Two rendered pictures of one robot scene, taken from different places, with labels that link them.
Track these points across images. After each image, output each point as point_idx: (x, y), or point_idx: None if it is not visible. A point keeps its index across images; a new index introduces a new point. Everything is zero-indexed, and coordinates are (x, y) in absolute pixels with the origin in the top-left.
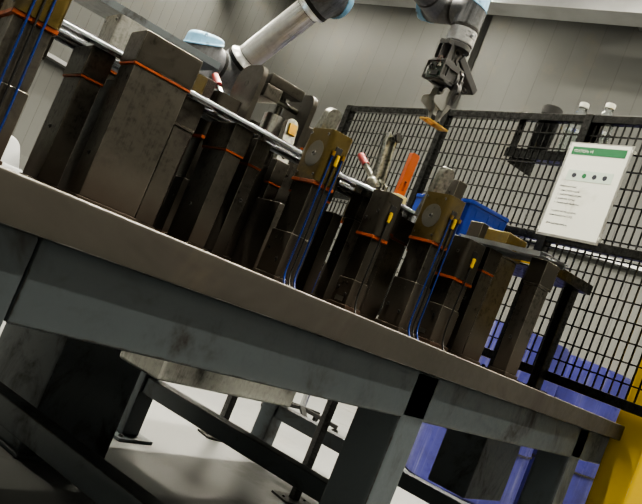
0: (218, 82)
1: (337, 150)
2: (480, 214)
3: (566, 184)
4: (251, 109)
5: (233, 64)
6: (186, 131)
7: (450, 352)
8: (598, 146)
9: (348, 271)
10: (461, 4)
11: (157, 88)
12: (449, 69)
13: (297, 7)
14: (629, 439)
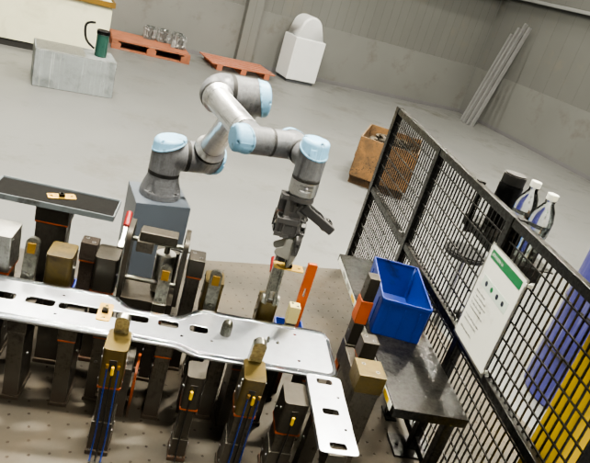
0: (124, 224)
1: (111, 362)
2: (394, 309)
3: (480, 290)
4: (123, 266)
5: (197, 157)
6: (19, 334)
7: None
8: (507, 261)
9: (175, 424)
10: (296, 155)
11: None
12: (284, 225)
13: None
14: None
